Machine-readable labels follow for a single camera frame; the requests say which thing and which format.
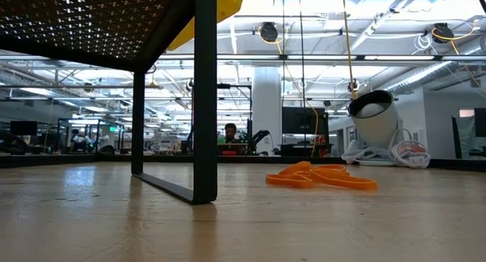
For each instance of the background black robot arm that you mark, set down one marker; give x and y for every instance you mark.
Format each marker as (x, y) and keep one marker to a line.
(260, 136)

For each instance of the silver ventilation duct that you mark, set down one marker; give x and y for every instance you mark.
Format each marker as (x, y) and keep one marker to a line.
(417, 77)

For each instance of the white building column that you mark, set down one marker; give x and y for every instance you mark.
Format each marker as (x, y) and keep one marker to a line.
(267, 102)

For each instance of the black aluminium table frame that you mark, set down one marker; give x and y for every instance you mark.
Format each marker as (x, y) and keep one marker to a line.
(152, 159)

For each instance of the white round spotlight lamp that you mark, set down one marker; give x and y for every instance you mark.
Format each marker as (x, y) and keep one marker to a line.
(376, 129)

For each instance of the person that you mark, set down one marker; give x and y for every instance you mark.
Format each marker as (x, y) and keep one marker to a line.
(230, 133)
(76, 140)

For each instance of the black upright post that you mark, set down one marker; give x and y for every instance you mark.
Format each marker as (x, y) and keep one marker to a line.
(456, 140)

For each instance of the orange rubber band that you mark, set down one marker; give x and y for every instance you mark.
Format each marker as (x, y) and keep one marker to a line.
(290, 181)
(341, 183)
(296, 167)

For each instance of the black perforated metal desk riser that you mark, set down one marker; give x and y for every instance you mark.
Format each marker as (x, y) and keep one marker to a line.
(95, 26)

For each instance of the small red box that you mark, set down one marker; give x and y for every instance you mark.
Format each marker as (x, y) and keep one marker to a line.
(229, 153)

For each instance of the yellow plastic mesh basket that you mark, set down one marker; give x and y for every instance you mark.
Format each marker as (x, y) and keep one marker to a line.
(228, 4)

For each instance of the small black monitor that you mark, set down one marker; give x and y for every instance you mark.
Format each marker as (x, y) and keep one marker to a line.
(23, 128)
(480, 122)

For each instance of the black workstation frame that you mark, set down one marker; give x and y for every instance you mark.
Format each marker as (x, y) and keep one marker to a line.
(97, 136)

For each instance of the large black monitor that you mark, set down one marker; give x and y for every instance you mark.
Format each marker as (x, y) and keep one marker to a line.
(303, 121)

